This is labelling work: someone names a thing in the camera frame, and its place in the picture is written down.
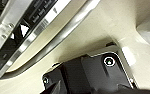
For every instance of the stainless steel dishwasher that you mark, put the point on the stainless steel dishwasher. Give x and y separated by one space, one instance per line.
21 36

